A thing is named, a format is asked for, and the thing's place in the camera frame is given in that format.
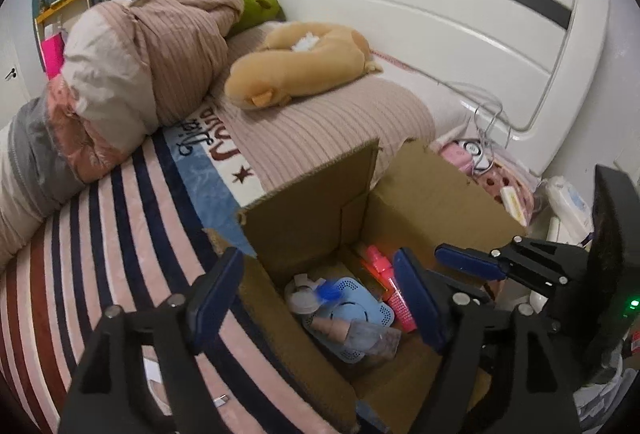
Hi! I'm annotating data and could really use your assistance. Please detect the pink spray bottle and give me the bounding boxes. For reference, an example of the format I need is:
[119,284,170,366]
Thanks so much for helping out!
[355,241,416,333]

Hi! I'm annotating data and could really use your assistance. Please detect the light blue square device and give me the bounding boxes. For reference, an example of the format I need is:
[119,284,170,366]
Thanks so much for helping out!
[303,277,395,364]

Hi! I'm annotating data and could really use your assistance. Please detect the clear small bottle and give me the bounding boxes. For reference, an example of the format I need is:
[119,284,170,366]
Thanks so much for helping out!
[310,316,401,359]

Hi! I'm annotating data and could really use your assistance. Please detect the white contact lens case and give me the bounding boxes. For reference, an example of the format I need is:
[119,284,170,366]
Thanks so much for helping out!
[284,274,326,316]

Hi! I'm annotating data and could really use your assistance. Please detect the white rectangular stick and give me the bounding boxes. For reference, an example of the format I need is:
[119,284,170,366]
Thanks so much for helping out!
[500,186,528,226]

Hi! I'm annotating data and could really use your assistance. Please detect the wet wipes pack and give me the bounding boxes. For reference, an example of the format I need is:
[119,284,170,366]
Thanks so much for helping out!
[544,176,593,243]

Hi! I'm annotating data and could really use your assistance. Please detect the polka dot pink cushion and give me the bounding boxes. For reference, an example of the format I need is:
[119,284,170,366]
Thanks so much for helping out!
[434,123,544,227]

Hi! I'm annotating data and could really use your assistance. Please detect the pink pouch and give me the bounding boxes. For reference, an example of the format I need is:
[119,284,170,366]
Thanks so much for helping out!
[439,141,472,175]

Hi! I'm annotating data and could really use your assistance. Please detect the brown cardboard box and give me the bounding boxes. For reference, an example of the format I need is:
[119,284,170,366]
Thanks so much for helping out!
[212,141,523,433]

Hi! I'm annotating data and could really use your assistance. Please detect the white round gadget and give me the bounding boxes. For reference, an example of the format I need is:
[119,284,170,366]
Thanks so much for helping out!
[457,139,494,175]

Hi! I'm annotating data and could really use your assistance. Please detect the striped plush blanket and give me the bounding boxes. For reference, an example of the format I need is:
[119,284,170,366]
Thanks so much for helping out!
[1,102,341,433]

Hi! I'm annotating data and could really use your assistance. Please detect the pink ribbed pillow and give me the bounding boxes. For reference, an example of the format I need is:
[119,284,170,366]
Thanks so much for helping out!
[209,20,436,195]

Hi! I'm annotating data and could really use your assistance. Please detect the tan plush toy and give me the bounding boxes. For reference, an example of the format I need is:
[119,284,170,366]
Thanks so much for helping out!
[224,22,382,110]

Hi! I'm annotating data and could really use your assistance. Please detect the white door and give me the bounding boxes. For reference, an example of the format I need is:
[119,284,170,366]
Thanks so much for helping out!
[0,1,46,125]

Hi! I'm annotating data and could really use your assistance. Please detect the rolled striped duvet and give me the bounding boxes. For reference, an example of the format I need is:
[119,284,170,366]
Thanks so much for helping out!
[1,0,244,263]

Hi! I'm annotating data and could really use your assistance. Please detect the green plush toy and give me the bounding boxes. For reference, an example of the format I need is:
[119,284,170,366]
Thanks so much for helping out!
[227,0,285,38]

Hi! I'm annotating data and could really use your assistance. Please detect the magenta gift bag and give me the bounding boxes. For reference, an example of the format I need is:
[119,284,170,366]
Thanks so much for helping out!
[41,32,65,79]

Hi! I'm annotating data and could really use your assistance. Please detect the yellow shelf unit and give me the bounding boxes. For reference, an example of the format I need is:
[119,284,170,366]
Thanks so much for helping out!
[34,0,91,43]

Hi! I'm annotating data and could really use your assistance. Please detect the white charging cable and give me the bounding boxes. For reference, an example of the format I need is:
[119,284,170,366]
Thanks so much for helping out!
[374,48,514,178]

